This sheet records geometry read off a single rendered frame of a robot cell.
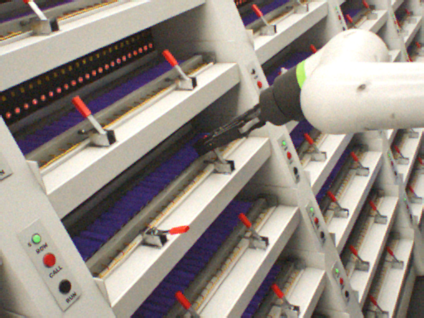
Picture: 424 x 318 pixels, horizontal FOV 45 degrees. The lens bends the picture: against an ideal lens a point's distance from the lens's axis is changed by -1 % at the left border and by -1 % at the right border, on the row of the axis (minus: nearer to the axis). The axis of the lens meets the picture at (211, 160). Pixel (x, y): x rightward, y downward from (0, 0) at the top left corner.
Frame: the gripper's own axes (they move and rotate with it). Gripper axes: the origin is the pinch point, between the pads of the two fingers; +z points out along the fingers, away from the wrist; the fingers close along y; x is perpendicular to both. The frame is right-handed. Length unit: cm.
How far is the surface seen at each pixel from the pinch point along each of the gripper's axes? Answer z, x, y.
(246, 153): 0.2, -7.4, 8.8
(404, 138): 15, -61, 139
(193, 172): 4.4, -3.2, -4.8
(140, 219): 3.7, -2.7, -24.2
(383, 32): 5, -17, 158
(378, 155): 7, -46, 85
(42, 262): -4.0, 3.7, -48.2
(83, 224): 12.2, 2.1, -28.4
